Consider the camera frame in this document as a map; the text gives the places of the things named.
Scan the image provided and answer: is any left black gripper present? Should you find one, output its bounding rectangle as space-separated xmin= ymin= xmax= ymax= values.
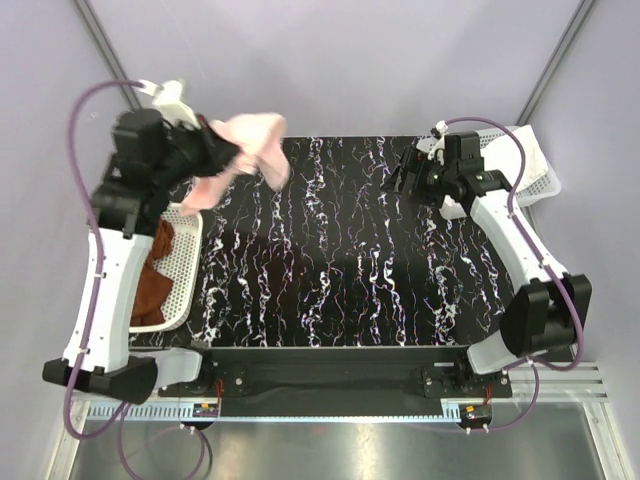
xmin=156 ymin=112 xmax=243 ymax=188

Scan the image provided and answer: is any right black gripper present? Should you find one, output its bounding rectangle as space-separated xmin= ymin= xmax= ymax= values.
xmin=380 ymin=146 xmax=456 ymax=210

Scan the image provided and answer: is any white towel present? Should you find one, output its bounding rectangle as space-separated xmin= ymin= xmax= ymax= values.
xmin=439 ymin=124 xmax=551 ymax=219

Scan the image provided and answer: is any pink towel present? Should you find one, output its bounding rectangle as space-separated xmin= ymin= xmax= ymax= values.
xmin=180 ymin=113 xmax=290 ymax=216

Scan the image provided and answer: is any brown towel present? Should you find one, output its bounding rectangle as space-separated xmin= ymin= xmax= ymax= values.
xmin=130 ymin=219 xmax=174 ymax=327

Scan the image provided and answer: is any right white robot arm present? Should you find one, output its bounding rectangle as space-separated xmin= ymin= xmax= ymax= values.
xmin=383 ymin=132 xmax=592 ymax=397

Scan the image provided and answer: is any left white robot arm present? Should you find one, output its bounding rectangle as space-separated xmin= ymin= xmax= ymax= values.
xmin=42 ymin=107 xmax=239 ymax=405

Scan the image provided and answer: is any white basket with towels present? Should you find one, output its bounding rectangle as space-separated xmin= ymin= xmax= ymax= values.
xmin=129 ymin=203 xmax=203 ymax=334

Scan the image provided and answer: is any black marble pattern mat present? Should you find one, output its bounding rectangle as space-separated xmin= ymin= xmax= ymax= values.
xmin=130 ymin=136 xmax=513 ymax=347

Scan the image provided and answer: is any empty white mesh basket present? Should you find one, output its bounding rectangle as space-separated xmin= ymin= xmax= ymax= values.
xmin=417 ymin=124 xmax=562 ymax=221

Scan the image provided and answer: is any right controller board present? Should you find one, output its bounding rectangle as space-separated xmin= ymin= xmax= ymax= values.
xmin=461 ymin=404 xmax=493 ymax=424

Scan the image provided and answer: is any controller board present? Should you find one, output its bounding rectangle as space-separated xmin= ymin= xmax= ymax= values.
xmin=192 ymin=402 xmax=219 ymax=418
xmin=461 ymin=404 xmax=493 ymax=424

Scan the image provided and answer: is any left controller board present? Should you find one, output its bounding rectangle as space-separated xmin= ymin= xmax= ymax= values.
xmin=192 ymin=402 xmax=219 ymax=418

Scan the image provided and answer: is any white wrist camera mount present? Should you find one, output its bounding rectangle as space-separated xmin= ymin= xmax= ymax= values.
xmin=138 ymin=79 xmax=201 ymax=130

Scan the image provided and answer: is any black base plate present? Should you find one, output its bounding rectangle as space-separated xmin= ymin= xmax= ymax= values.
xmin=160 ymin=346 xmax=512 ymax=400

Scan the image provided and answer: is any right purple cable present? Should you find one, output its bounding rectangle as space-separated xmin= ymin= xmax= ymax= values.
xmin=424 ymin=117 xmax=587 ymax=432

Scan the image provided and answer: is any purple cable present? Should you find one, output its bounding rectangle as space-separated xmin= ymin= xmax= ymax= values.
xmin=424 ymin=117 xmax=587 ymax=432
xmin=63 ymin=79 xmax=216 ymax=475

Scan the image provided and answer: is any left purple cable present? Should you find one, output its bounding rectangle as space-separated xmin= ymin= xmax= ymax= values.
xmin=63 ymin=79 xmax=216 ymax=475

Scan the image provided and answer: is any slotted cable duct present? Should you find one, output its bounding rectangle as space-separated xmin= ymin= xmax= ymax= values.
xmin=87 ymin=402 xmax=216 ymax=422

